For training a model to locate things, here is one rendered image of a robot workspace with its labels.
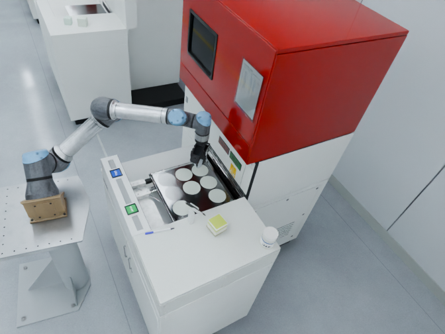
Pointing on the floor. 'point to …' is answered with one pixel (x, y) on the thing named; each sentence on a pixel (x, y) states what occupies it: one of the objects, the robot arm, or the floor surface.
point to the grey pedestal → (52, 285)
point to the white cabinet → (219, 316)
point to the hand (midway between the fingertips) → (197, 167)
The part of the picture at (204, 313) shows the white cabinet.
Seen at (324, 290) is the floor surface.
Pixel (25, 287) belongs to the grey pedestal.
